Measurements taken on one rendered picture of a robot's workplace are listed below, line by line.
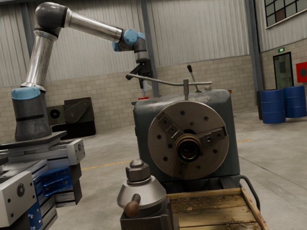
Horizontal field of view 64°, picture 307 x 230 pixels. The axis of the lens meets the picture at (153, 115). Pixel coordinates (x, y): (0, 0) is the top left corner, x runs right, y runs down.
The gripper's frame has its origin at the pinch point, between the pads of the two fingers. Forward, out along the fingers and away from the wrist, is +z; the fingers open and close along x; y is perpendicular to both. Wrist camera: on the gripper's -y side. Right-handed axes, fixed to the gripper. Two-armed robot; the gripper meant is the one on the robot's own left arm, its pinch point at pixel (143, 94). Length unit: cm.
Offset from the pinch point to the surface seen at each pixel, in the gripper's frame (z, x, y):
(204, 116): 12, -50, 30
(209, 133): 17, -56, 31
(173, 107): 7, -50, 19
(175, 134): 16, -58, 19
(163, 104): 5.6, -33.4, 13.8
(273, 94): 49, 548, 261
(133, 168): 11, -109, 14
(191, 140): 17, -64, 24
